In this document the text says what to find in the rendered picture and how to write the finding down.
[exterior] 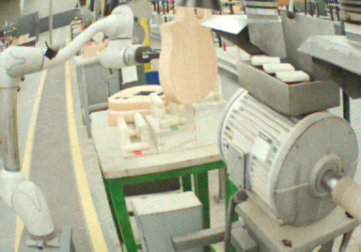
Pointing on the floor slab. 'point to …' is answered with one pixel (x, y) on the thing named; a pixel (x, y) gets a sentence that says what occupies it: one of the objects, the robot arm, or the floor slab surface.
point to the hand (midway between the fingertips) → (183, 53)
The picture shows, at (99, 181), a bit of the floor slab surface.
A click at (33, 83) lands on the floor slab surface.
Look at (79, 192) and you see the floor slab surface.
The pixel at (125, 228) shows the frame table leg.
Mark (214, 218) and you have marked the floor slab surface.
